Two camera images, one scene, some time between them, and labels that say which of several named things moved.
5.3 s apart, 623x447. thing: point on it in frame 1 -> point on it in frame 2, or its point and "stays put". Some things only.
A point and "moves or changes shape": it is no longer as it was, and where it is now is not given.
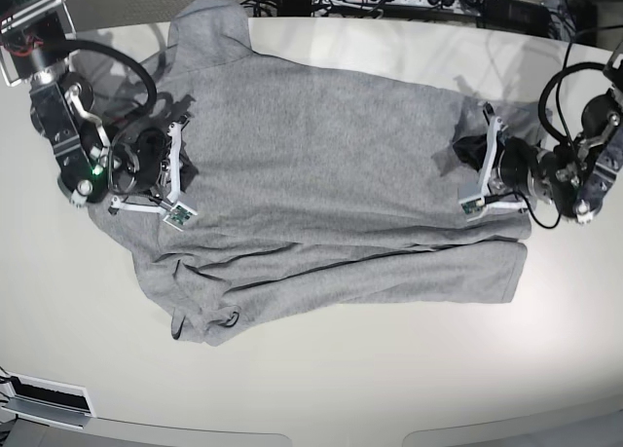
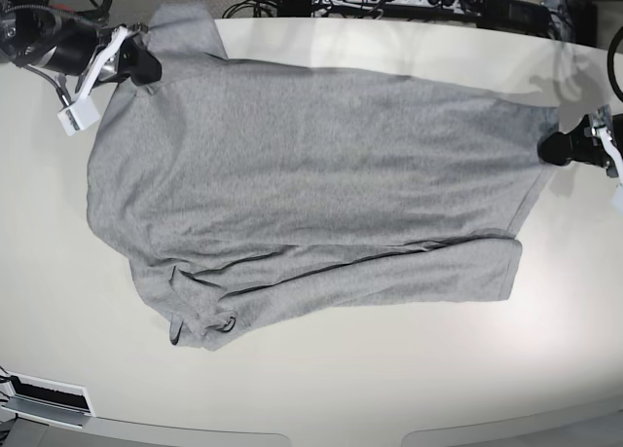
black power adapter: (514, 16) stays put
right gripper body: (512, 171) -> (578, 144)
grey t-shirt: (319, 191) moves or changes shape
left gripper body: (149, 167) -> (82, 42)
